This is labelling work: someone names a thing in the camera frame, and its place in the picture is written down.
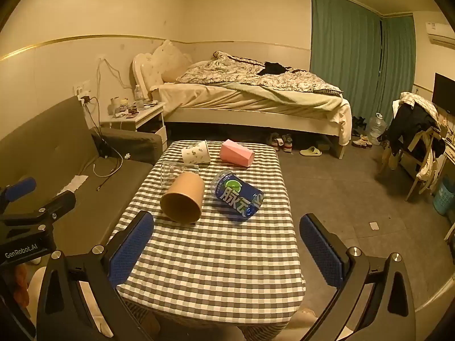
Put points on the white bed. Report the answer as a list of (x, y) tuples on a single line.
[(248, 108)]

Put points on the grey white checkered tablecloth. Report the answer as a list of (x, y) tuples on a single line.
[(220, 255)]

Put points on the black television screen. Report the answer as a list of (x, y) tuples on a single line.
[(443, 92)]

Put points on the large clear water jug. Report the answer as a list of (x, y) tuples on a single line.
[(377, 128)]

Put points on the plaid cloth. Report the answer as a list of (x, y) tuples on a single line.
[(421, 101)]

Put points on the cream pillow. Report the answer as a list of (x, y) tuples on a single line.
[(170, 60)]

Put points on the white paper scrap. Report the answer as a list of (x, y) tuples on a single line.
[(374, 226)]

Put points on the white shoes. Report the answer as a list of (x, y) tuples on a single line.
[(362, 141)]

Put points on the brown paper cup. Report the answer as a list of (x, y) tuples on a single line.
[(182, 199)]

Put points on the pale green slippers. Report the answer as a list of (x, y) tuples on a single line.
[(310, 151)]

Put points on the white patterned paper cup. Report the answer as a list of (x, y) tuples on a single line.
[(195, 152)]

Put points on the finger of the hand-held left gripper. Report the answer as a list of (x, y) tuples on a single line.
[(57, 203), (22, 186)]

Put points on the black power adapter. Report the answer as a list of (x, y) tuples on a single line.
[(108, 151)]

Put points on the blue label plastic bottle cup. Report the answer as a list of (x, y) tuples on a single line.
[(237, 196)]

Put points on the black jacket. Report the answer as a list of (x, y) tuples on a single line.
[(412, 122)]

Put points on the pair of sneakers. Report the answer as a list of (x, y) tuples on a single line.
[(281, 142)]

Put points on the grey sofa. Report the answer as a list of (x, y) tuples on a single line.
[(60, 142)]

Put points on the blue trash bin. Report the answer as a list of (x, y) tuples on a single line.
[(444, 195)]

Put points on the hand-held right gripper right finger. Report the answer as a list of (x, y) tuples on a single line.
[(320, 247)]

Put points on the white tissue sheet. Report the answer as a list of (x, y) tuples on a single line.
[(74, 183)]

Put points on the clear water bottle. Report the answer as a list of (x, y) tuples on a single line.
[(139, 97)]

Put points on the white air conditioner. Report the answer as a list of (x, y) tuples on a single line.
[(440, 35)]

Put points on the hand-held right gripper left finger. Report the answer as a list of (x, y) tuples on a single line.
[(132, 247)]

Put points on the wooden chair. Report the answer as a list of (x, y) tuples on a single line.
[(421, 149)]

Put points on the black garment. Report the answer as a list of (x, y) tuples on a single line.
[(273, 68)]

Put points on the floral quilt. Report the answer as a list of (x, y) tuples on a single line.
[(231, 73)]

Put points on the green curtain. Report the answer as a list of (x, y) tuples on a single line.
[(341, 42), (396, 60)]

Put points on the clear glass cup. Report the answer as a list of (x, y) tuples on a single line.
[(172, 174)]

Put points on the pink plastic cup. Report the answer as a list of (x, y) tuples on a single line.
[(236, 153)]

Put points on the white wall outlet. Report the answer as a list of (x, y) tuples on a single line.
[(81, 89)]

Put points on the white nightstand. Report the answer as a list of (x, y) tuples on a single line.
[(149, 120)]

